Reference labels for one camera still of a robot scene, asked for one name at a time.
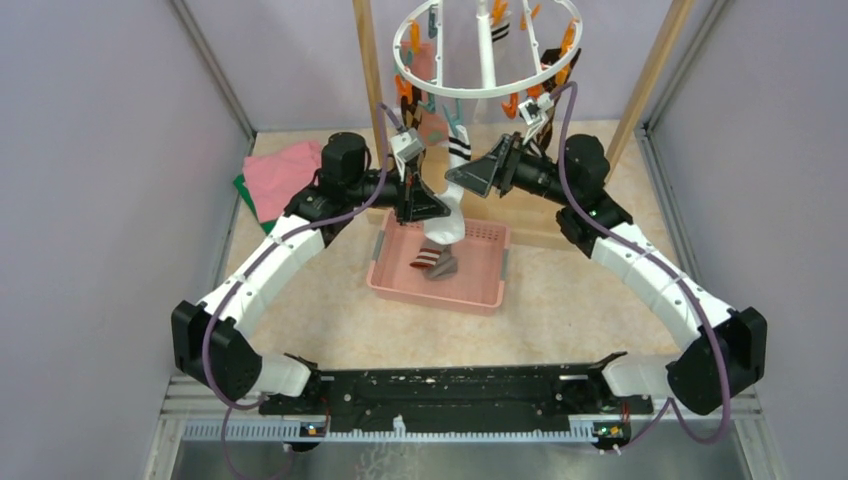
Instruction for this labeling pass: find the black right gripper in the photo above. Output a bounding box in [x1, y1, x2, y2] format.
[444, 132, 574, 208]

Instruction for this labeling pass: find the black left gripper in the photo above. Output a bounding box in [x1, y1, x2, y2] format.
[347, 156, 450, 225]

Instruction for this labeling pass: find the grey sock striped cuff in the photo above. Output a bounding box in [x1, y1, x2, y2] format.
[409, 244, 459, 281]

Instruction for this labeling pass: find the pink plastic basket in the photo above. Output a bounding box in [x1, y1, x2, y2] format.
[366, 211, 511, 316]

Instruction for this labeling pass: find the brown argyle sock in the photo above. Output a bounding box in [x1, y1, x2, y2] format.
[534, 48, 582, 153]
[394, 75, 422, 130]

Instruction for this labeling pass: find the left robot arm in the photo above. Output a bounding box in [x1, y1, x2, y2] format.
[171, 128, 451, 414]

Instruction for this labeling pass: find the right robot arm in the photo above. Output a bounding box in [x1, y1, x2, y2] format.
[445, 134, 768, 415]

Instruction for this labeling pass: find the wooden hanger rack stand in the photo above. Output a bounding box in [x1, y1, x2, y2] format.
[353, 1, 695, 250]

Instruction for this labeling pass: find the white round clip hanger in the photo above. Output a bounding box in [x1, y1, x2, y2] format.
[391, 1, 584, 100]

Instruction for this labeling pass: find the teal clothes peg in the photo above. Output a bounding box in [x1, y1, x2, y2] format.
[441, 99, 465, 138]

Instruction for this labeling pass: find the white black striped sock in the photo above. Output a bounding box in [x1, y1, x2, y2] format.
[490, 19, 511, 44]

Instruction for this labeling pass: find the pink folded cloth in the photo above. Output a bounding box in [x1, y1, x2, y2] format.
[242, 141, 321, 223]

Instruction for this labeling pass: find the green folded cloth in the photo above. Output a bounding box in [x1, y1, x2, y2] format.
[232, 174, 276, 234]

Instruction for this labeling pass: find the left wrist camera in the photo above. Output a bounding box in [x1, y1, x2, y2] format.
[389, 128, 426, 164]

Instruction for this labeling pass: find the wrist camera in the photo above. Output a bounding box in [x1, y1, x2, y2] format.
[389, 128, 426, 164]
[517, 92, 554, 137]

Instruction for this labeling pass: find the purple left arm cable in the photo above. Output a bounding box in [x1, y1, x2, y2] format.
[201, 100, 407, 480]

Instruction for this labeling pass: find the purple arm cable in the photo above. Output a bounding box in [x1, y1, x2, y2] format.
[201, 100, 407, 480]
[548, 80, 733, 456]

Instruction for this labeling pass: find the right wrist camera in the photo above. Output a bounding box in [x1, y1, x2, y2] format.
[517, 92, 554, 137]

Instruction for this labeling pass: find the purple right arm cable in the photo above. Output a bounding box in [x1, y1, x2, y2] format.
[548, 80, 733, 456]

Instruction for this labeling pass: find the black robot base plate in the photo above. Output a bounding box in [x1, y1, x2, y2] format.
[259, 360, 655, 450]

